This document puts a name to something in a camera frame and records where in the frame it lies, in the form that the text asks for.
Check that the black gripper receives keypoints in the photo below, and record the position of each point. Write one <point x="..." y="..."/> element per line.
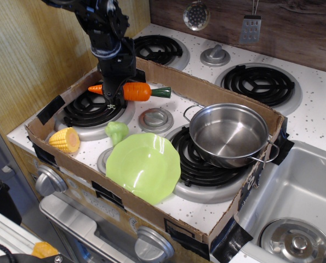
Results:
<point x="116" y="68"/>

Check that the orange toy carrot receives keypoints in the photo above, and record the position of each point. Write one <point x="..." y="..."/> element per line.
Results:
<point x="140" y="91"/>

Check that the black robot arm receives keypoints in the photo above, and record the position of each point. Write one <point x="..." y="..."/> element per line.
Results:
<point x="106" y="26"/>

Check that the green plastic plate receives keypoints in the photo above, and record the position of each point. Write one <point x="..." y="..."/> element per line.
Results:
<point x="147" y="165"/>

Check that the front left black burner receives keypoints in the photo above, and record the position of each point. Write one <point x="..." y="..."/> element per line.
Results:
<point x="89" y="114"/>

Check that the black burner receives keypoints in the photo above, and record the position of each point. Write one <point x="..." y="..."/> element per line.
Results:
<point x="163" y="50"/>
<point x="268" y="84"/>
<point x="89" y="114"/>
<point x="200" y="181"/>

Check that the green toy broccoli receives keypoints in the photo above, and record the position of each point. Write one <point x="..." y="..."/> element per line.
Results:
<point x="116" y="131"/>

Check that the grey centre stove knob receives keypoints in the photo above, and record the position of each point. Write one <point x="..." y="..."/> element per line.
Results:
<point x="156" y="120"/>

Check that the grey stove knob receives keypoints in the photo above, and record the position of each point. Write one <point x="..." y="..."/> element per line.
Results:
<point x="215" y="57"/>
<point x="156" y="120"/>

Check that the yellow toy corn cob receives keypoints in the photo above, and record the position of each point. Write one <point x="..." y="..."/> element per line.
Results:
<point x="65" y="140"/>

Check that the back left black burner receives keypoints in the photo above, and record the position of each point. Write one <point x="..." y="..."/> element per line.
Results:
<point x="163" y="50"/>

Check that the grey left oven knob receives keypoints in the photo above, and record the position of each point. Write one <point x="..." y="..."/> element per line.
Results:
<point x="49" y="182"/>

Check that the grey oven knob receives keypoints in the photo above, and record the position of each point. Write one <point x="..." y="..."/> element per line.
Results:
<point x="150" y="246"/>
<point x="49" y="182"/>

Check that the grey back stove knob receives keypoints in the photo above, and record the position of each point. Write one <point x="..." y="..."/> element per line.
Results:
<point x="215" y="57"/>

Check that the hanging metal strainer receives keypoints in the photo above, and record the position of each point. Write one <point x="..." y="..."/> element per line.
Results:
<point x="196" y="16"/>

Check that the stainless steel pot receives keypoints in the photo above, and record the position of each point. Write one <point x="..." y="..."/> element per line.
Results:
<point x="231" y="136"/>

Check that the front right black burner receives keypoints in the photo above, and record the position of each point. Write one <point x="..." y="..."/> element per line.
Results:
<point x="200" y="181"/>

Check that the grey right oven knob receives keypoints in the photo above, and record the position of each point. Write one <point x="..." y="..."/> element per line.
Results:
<point x="150" y="246"/>

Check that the back right black burner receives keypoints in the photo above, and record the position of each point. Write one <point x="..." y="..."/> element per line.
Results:
<point x="268" y="84"/>

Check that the orange toy piece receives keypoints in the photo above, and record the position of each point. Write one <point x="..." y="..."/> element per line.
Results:
<point x="43" y="250"/>

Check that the steel sink basin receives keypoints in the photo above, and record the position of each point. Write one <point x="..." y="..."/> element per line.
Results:
<point x="295" y="188"/>

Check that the steel pot lid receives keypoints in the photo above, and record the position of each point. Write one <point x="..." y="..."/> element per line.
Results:
<point x="294" y="240"/>

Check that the grey oven door handle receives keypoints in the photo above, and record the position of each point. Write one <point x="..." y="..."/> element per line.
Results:
<point x="92" y="238"/>

